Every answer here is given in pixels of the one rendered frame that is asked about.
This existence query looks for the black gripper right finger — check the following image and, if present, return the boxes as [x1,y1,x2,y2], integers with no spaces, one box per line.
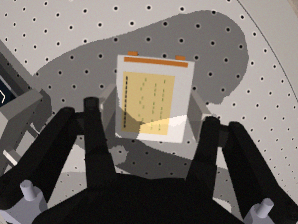
[170,91,298,224]

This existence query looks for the grey flat base plate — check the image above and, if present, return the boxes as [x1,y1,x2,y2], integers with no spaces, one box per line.
[0,0,298,205]

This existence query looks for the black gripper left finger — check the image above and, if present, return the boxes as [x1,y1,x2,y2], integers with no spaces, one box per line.
[0,83,128,224]

